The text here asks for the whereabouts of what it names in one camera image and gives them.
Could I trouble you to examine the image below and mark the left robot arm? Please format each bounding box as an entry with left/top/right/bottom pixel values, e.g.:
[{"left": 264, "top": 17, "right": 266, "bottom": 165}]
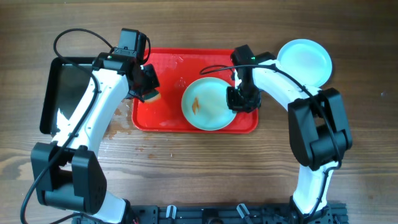
[{"left": 26, "top": 28, "right": 160, "bottom": 223}]

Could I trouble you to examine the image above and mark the white plate top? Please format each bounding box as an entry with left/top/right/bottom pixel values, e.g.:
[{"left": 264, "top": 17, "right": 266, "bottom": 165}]
[{"left": 277, "top": 39, "right": 333, "bottom": 87}]

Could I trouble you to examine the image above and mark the white plate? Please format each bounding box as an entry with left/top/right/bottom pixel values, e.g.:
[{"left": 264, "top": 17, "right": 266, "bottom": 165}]
[
  {"left": 181, "top": 77, "right": 236, "bottom": 131},
  {"left": 277, "top": 39, "right": 333, "bottom": 87}
]

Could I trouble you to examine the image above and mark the red plastic tray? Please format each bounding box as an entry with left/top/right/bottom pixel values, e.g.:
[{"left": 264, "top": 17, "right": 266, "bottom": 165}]
[{"left": 132, "top": 48, "right": 259, "bottom": 134}]

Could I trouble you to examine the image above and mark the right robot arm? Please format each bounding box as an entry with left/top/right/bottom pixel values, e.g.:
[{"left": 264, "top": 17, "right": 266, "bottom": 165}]
[{"left": 226, "top": 39, "right": 353, "bottom": 223}]

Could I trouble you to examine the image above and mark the green orange sponge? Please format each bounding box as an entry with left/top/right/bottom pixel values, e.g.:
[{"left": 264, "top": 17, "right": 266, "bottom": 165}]
[{"left": 143, "top": 90, "right": 161, "bottom": 103}]

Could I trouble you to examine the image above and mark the black rectangular tray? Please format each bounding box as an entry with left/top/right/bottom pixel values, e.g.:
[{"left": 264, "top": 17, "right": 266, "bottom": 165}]
[{"left": 39, "top": 58, "right": 90, "bottom": 135}]

